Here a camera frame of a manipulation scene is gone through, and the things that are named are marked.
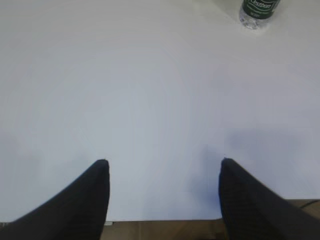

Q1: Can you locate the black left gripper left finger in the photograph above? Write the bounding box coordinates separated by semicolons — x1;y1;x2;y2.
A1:
0;159;110;240

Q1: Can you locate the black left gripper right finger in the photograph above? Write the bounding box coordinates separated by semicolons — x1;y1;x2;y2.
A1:
218;158;320;240

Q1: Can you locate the clear water bottle green label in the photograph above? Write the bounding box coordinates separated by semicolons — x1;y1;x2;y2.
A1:
239;0;280;30

